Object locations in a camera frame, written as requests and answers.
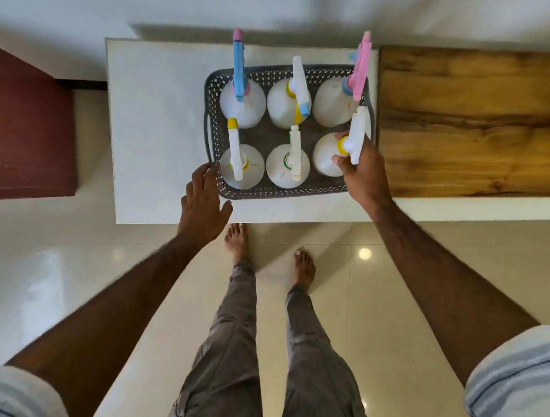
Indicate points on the person's right forearm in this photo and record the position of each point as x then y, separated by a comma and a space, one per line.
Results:
435, 286

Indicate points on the person's right thumb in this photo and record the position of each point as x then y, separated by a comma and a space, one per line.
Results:
340, 162

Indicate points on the person's left hand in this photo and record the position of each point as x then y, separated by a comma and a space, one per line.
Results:
203, 203

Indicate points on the person's left shirt sleeve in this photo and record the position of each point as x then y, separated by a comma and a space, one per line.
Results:
16, 395

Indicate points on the white-trigger yellow-collar spray bottle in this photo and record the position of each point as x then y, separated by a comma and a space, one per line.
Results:
325, 150

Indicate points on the person's left thumb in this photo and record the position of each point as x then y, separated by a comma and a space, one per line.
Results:
226, 211

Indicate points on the person's right shirt sleeve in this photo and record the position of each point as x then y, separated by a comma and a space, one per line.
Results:
517, 380

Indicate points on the person's foot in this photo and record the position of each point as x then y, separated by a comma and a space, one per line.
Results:
237, 243
304, 269

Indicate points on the grey perforated plastic basket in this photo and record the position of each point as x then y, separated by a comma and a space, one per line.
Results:
269, 194

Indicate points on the person's right foot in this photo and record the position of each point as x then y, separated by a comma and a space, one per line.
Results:
304, 269

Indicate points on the person's shirt sleeve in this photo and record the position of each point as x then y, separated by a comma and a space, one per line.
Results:
16, 395
517, 380

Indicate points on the red-brown cabinet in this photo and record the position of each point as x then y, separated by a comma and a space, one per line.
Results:
28, 136

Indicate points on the cluster of plastic spray bottles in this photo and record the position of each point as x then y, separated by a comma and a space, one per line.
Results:
249, 110

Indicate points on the grey trousers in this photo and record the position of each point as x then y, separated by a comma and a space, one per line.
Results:
232, 350

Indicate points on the person's right hand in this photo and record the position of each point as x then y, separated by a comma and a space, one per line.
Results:
369, 178

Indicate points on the brown wooden board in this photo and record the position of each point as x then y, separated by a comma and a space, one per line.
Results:
474, 123

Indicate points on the person's left forearm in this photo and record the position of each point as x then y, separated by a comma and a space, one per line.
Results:
115, 317

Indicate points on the person's left foot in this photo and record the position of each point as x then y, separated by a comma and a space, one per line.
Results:
237, 243

